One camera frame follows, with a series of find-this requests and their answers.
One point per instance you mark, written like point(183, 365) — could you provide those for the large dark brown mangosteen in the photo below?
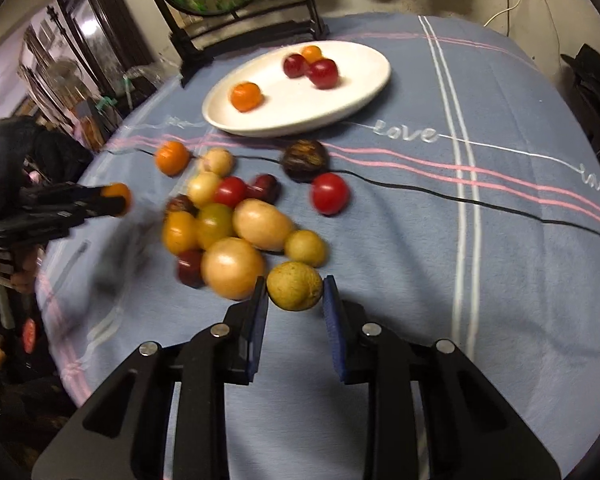
point(305, 160)

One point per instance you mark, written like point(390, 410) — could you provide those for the small dark brown chestnut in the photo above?
point(179, 204)

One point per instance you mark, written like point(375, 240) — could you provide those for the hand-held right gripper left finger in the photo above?
point(257, 332)

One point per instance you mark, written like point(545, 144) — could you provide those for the green plastic object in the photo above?
point(105, 103)

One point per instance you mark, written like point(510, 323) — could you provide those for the spotted green-yellow pear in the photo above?
point(295, 286)

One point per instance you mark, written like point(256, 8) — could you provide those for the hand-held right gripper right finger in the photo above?
point(332, 332)

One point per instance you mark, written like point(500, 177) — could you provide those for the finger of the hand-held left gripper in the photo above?
point(85, 210)
point(70, 191)

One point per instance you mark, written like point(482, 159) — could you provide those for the white oval plate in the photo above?
point(300, 105)

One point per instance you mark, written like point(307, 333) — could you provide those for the dark wooden chair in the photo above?
point(592, 80)

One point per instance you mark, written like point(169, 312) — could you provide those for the small pale yellow plum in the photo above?
point(203, 187)
point(217, 161)

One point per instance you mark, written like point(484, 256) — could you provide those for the blue striped tablecloth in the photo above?
point(455, 260)

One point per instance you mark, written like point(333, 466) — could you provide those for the dark red plum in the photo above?
point(189, 269)
point(266, 187)

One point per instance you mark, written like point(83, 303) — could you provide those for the large pale yellow pear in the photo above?
point(262, 224)

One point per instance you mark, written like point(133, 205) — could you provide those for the white electric fan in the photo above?
point(60, 72)

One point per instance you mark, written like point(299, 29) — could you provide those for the yellow-green tomato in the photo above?
point(214, 225)

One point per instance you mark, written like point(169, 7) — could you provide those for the orange-yellow tomato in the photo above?
point(179, 232)

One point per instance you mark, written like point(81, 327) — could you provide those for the round pale yellow pear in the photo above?
point(231, 267)

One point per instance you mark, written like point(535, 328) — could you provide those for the small yellow-green plum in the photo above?
point(306, 248)

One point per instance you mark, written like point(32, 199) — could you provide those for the orange tangerine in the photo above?
point(245, 96)
point(119, 194)
point(311, 52)
point(172, 158)

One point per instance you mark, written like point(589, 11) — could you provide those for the dark wooden cabinet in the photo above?
point(95, 25)

